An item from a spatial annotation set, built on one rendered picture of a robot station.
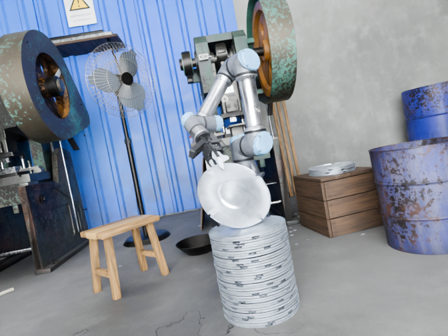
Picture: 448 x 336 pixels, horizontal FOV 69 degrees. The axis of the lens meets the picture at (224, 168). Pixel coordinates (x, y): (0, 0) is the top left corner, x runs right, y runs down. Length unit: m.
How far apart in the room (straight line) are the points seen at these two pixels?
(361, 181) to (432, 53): 2.93
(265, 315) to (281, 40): 1.76
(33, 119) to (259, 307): 1.98
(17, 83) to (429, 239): 2.48
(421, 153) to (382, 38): 3.02
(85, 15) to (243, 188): 3.25
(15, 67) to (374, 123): 3.58
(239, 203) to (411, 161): 0.78
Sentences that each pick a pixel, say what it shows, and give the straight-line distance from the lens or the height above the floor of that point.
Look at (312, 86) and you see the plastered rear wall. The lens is 4.04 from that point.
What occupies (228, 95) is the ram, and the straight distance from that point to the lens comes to 2.57.
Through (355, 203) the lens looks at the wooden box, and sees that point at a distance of 2.08.
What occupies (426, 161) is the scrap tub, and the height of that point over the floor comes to 0.41.
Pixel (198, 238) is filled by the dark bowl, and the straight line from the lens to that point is 2.31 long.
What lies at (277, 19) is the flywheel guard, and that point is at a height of 1.41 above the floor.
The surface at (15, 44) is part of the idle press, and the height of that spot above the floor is 1.55.
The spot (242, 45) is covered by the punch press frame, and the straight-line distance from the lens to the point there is 2.62.
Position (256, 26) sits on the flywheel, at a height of 1.58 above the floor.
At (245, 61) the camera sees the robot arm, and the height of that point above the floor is 1.02.
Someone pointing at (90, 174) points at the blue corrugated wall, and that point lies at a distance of 3.93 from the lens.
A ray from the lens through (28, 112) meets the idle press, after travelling 2.58.
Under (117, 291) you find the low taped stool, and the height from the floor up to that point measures 0.04.
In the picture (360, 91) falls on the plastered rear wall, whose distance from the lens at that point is 4.25.
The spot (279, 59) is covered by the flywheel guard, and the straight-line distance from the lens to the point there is 2.39.
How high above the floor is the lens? 0.61
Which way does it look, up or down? 3 degrees down
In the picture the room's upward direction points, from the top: 10 degrees counter-clockwise
